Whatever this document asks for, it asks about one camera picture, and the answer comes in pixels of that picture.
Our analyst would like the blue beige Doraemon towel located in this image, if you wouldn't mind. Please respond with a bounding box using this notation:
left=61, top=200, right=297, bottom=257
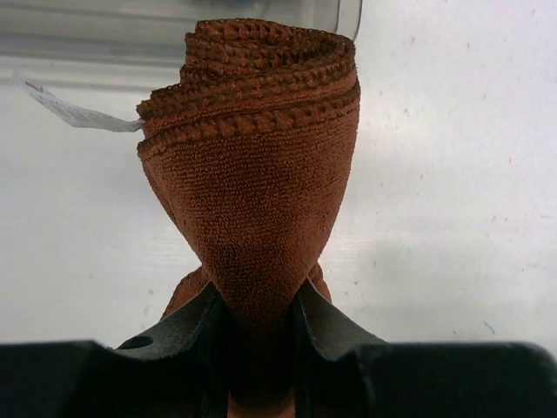
left=231, top=0, right=261, bottom=7

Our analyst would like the white orange towel care label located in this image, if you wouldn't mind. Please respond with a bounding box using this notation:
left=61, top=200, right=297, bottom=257
left=12, top=71, right=143, bottom=133

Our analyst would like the grey translucent plastic bin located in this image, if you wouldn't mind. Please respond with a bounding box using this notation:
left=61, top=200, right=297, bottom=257
left=0, top=0, right=363, bottom=92

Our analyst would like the rust orange towel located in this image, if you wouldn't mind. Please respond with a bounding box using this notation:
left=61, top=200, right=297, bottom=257
left=137, top=19, right=360, bottom=417

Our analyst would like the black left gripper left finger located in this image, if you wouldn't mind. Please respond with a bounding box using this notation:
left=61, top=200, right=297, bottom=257
left=116, top=284, right=226, bottom=417

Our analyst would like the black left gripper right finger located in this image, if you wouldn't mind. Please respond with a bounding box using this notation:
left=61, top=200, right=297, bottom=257
left=293, top=280, right=390, bottom=417

